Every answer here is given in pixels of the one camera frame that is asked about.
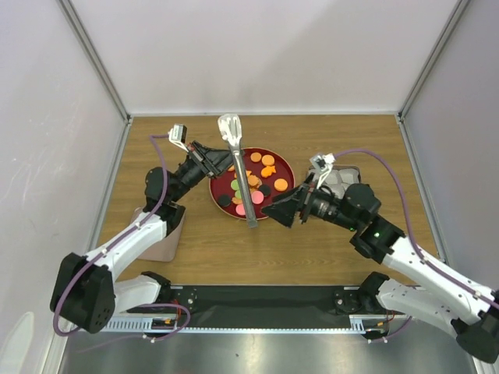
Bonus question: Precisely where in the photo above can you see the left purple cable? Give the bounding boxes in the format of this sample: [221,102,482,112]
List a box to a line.
[53,132,192,338]

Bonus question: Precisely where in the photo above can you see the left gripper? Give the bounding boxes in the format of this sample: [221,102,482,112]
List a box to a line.
[169,141,244,203]

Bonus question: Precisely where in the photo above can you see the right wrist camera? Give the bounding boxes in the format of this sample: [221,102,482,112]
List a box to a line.
[310,153,335,174]

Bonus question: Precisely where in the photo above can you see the round red tray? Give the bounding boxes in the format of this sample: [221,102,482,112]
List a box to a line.
[209,147,295,220]

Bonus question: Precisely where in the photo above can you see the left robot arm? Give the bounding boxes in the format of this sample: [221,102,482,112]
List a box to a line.
[50,141,233,337]

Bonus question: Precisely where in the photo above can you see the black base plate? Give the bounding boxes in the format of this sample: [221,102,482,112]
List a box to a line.
[155,285,395,326]

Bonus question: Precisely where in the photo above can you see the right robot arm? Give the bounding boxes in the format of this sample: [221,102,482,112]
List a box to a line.
[262,183,498,364]

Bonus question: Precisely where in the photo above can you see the gold cookie tin box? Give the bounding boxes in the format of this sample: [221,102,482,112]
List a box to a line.
[320,165,361,199]

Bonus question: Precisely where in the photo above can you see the round orange sandwich cookie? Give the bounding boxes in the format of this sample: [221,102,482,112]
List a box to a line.
[274,178,288,192]

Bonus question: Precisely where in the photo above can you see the grey cable duct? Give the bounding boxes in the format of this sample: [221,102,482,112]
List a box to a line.
[101,315,391,339]

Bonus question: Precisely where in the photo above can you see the black sandwich cookie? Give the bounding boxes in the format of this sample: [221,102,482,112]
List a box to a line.
[217,194,232,207]
[258,184,271,197]

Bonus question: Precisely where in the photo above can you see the green macaron upper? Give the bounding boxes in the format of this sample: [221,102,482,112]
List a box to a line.
[230,179,239,191]

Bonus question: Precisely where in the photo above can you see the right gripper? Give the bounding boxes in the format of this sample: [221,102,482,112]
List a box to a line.
[260,172,359,231]

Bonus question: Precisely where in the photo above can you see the gold tin lid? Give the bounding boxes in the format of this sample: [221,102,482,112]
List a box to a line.
[138,206,186,263]

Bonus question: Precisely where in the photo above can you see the round orange biscuit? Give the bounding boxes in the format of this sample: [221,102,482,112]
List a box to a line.
[261,154,274,167]

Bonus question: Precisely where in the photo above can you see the pink cookie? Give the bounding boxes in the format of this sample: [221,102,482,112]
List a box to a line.
[251,190,264,205]
[235,204,246,216]

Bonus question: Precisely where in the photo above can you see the steel serving tongs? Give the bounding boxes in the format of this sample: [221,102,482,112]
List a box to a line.
[218,114,257,228]

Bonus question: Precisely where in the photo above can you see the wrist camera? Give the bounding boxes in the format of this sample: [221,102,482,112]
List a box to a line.
[310,153,335,174]
[168,124,187,144]

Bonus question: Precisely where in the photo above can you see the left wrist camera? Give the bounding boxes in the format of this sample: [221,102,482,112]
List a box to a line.
[168,124,187,144]

